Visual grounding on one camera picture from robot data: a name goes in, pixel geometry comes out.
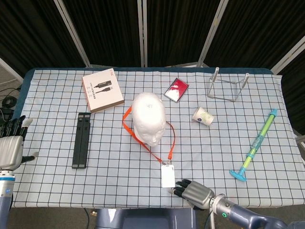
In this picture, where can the floral paper cup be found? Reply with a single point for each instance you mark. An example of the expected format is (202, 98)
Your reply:
(202, 116)

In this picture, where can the red ink pad case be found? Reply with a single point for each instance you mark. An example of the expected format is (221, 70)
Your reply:
(177, 89)

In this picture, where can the grey blue robot torso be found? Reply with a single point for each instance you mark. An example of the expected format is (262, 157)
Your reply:
(143, 219)

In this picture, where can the white foam mannequin head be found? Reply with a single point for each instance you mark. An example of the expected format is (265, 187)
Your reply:
(149, 112)

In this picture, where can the black folding screen silver frames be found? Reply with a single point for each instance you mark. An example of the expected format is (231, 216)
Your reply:
(107, 31)

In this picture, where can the blue checkered tablecloth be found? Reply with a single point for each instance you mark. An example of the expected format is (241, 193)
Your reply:
(119, 186)

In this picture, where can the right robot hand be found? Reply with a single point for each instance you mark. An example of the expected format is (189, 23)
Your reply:
(197, 194)

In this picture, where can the black folded laptop stand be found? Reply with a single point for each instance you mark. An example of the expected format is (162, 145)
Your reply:
(81, 143)

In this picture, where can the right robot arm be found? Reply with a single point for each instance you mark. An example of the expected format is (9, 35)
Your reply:
(238, 214)

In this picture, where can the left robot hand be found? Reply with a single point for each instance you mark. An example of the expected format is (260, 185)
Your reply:
(10, 150)

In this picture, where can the green blue toy water pump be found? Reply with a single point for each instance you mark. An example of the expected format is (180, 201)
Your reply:
(258, 140)

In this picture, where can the clear plastic badge holder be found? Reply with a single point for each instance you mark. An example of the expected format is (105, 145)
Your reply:
(168, 176)

